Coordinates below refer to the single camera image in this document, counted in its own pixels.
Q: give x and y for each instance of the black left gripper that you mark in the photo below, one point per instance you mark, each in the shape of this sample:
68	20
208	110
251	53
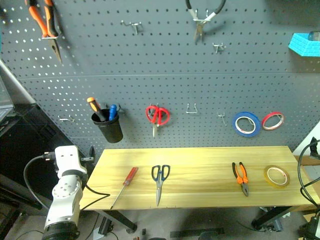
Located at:
86	158

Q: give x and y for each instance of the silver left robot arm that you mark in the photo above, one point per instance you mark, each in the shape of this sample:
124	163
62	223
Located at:
65	200

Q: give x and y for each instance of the grey metal pegboard wall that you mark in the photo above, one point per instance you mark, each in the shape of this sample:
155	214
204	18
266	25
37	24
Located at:
162	75

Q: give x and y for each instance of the black plastic cup holder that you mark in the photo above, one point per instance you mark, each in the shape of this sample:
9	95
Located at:
112	132

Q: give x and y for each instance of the silver pegboard hook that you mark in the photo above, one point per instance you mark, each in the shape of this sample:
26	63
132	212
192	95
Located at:
222	116
135	25
191	112
67	119
218	47
207	12

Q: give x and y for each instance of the black cabinet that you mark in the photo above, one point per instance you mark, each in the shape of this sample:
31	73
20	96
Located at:
25	140

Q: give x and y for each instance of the black metal table leg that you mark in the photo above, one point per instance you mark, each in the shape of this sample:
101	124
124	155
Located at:
125	222
272	216

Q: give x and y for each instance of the orange black long-nose pliers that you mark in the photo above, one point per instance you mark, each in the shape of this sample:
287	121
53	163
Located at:
51	25

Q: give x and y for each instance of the blue tape roll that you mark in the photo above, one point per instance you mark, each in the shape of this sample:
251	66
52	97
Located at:
234	123

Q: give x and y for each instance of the orange black combination pliers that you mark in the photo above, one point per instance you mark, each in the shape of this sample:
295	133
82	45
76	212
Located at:
241	181

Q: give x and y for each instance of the red tape roll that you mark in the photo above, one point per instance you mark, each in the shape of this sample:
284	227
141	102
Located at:
264	121

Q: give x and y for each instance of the yellow tape roll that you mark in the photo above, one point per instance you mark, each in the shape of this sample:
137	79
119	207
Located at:
276	184

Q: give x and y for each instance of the cyan plastic bin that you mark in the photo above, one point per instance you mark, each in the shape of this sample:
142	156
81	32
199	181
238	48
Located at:
302	45

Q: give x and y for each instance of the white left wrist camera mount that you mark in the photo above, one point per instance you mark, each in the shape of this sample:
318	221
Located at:
67	160

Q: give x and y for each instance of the grey metal post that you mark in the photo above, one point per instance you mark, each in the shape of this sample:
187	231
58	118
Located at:
17	87

